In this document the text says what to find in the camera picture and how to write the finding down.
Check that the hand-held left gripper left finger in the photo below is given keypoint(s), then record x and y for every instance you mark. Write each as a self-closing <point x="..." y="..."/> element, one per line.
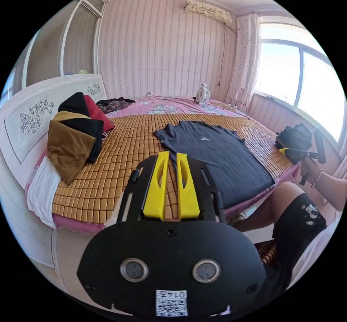
<point x="155" y="192"/>

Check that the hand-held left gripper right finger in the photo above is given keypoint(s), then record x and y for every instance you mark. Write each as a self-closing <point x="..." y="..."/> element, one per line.
<point x="187" y="194"/>

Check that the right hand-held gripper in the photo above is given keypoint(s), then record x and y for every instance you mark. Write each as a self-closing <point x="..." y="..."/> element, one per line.
<point x="301" y="155"/>

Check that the person's right forearm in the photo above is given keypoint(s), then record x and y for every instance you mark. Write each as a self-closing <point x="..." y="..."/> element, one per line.
<point x="332" y="189"/>

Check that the gray short sleeve shirt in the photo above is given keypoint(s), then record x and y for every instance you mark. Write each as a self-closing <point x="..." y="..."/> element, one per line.
<point x="217" y="159"/>

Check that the person's right hand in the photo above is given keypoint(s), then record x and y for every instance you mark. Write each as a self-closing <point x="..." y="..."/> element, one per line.
<point x="311" y="171"/>

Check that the black garment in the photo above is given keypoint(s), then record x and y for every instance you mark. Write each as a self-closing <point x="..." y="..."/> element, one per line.
<point x="296" y="137"/>

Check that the bed with woven mat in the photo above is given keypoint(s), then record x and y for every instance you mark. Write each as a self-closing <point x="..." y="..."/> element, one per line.
<point x="130" y="143"/>

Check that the window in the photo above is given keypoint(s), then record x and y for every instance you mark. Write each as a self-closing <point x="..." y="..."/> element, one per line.
<point x="301" y="78"/>

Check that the person's body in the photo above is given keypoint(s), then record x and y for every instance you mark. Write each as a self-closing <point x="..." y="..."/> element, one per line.
<point x="292" y="232"/>

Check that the dark patterned garment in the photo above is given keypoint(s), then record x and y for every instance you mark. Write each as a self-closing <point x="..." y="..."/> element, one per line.
<point x="114" y="104"/>

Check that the pile of clothes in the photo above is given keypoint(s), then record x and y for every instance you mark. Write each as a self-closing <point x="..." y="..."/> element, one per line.
<point x="70" y="143"/>

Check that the small white fan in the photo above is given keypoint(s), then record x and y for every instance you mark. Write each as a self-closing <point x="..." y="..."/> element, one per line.
<point x="203" y="94"/>

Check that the pink dotted curtain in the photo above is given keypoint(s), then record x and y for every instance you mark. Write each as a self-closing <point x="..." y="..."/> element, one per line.
<point x="244" y="56"/>

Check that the white cloth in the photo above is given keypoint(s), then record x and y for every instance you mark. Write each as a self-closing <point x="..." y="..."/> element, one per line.
<point x="43" y="189"/>

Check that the air conditioner with cloth cover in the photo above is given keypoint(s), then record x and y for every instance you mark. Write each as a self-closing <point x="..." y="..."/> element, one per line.
<point x="208" y="10"/>

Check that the built-in cupboard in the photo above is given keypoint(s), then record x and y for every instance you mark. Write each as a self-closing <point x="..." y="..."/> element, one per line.
<point x="78" y="40"/>

